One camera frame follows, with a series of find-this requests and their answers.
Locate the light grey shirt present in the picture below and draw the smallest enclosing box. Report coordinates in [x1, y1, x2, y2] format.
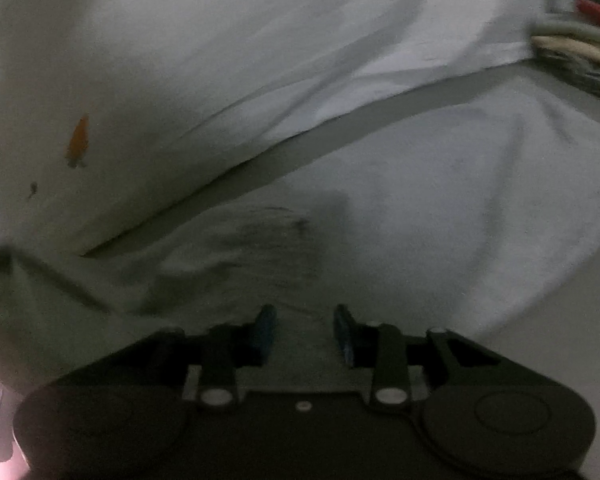
[0, 88, 600, 461]

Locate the white carrot print backdrop sheet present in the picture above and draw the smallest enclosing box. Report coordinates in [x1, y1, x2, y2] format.
[0, 0, 546, 252]

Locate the cream folded garment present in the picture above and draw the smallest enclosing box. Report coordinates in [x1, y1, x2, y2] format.
[531, 36, 600, 64]

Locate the grey folded garment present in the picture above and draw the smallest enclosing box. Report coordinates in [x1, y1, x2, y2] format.
[530, 14, 600, 42]

